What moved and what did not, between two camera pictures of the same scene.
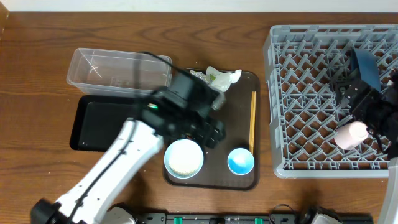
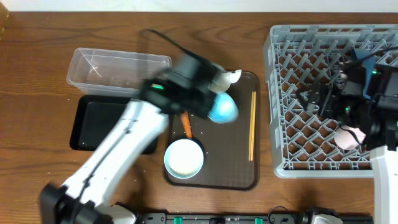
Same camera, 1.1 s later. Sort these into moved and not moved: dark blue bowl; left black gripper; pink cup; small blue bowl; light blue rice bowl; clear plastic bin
Moved: left black gripper; small blue bowl
Not moved: pink cup; light blue rice bowl; dark blue bowl; clear plastic bin
